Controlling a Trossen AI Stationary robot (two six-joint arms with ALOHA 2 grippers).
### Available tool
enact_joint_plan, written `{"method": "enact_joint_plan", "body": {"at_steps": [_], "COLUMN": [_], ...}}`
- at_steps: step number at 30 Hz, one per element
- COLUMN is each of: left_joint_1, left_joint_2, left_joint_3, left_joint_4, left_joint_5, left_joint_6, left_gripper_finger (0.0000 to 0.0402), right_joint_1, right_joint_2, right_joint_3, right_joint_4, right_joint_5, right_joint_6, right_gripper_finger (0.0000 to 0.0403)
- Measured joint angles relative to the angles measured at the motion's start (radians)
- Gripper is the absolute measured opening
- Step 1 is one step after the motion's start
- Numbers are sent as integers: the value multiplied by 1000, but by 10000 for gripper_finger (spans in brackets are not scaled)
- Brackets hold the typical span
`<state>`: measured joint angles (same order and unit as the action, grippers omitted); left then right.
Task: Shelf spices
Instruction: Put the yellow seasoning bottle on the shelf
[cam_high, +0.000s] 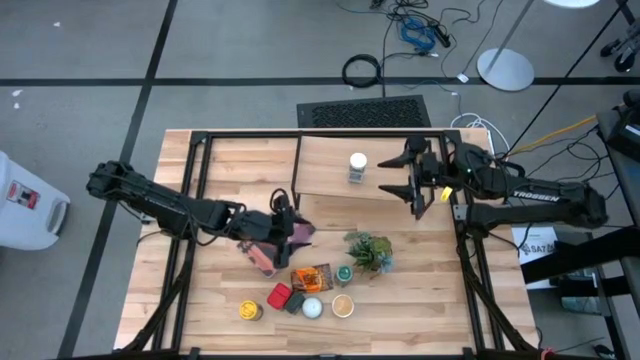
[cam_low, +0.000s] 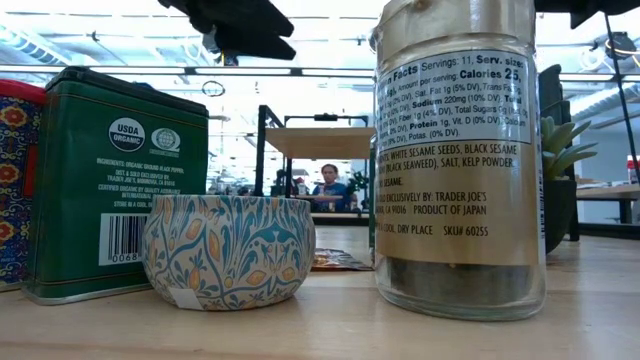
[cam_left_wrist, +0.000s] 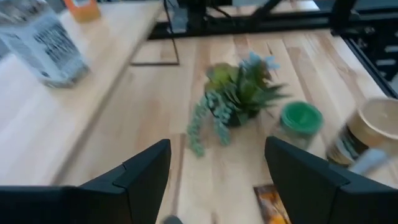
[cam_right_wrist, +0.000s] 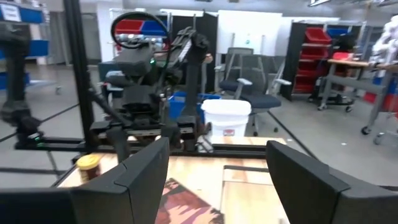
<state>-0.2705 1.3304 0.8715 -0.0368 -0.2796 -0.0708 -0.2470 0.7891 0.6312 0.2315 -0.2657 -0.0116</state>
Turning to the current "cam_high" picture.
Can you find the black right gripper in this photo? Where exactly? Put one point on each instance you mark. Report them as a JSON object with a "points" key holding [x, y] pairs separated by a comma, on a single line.
{"points": [[430, 172]]}

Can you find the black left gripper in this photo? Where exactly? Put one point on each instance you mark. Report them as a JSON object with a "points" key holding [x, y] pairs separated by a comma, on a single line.
{"points": [[265, 227]]}

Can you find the book with purple landscape cover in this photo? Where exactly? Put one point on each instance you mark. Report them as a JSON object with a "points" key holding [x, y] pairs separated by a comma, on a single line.
{"points": [[260, 260]]}

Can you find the silver-lid bagel seasoning jar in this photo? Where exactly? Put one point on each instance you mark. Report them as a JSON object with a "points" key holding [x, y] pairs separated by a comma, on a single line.
{"points": [[358, 161]]}

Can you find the orange spice packet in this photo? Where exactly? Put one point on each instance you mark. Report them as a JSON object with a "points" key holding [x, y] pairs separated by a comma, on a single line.
{"points": [[312, 280]]}

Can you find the green-lid oregano jar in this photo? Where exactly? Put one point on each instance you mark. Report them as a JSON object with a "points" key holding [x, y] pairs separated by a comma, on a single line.
{"points": [[344, 274]]}

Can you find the red rectangular tin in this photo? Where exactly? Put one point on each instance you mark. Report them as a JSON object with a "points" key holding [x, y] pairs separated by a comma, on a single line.
{"points": [[279, 296]]}

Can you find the dark green rectangular tin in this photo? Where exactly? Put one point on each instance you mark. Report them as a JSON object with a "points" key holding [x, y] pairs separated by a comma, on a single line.
{"points": [[295, 303]]}

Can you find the wooden shelf with black frame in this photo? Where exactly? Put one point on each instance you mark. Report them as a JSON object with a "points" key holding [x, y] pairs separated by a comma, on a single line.
{"points": [[325, 170]]}

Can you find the succulent plant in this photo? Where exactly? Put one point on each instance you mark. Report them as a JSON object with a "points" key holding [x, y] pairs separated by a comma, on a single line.
{"points": [[370, 250]]}

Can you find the beige-lid round spice jar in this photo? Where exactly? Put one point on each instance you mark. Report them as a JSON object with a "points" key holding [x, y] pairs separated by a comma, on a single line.
{"points": [[343, 306]]}

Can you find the yellow-lid spice jar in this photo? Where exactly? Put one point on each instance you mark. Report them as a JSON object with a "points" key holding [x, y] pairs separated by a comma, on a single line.
{"points": [[250, 310]]}

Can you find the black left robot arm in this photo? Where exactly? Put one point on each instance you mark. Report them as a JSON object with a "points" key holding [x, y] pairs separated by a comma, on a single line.
{"points": [[165, 205]]}

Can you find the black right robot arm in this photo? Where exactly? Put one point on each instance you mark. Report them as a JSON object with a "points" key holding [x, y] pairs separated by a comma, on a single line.
{"points": [[535, 197]]}

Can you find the yellow tag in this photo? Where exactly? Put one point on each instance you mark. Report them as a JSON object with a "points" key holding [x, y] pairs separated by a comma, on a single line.
{"points": [[446, 194]]}

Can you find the blue patterned candle tin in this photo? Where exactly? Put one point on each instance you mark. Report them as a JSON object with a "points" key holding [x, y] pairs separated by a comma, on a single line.
{"points": [[312, 307]]}

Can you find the black perforated floor panel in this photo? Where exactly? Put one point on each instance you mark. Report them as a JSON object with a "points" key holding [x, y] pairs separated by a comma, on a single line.
{"points": [[365, 112]]}

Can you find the white power adapter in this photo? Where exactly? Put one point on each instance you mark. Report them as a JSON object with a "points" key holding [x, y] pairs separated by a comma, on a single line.
{"points": [[462, 78]]}

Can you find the silver round-base stand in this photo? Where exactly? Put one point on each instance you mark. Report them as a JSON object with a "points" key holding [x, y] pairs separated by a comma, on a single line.
{"points": [[505, 70]]}

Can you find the white printed sign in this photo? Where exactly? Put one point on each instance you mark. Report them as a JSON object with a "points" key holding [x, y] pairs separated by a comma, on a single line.
{"points": [[535, 245]]}

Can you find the black crossbar stand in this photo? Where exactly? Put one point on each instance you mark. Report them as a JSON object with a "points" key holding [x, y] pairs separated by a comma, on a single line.
{"points": [[580, 255]]}

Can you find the dark side desk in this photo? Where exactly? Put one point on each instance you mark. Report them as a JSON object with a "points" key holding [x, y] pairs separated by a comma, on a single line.
{"points": [[631, 185]]}

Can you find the red clamp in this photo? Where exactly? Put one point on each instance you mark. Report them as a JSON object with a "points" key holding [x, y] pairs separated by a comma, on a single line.
{"points": [[547, 353]]}

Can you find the white round lamp head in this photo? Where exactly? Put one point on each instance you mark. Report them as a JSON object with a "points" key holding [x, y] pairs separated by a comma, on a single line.
{"points": [[570, 2]]}

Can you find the black wheeled chair base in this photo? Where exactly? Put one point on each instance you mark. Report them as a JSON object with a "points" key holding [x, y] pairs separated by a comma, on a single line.
{"points": [[625, 57]]}

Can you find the white plastic bin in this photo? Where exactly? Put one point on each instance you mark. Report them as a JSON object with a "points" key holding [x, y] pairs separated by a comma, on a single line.
{"points": [[25, 210]]}

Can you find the black metal table frame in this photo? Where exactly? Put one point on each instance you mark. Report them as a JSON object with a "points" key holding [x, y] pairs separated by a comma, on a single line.
{"points": [[250, 133]]}

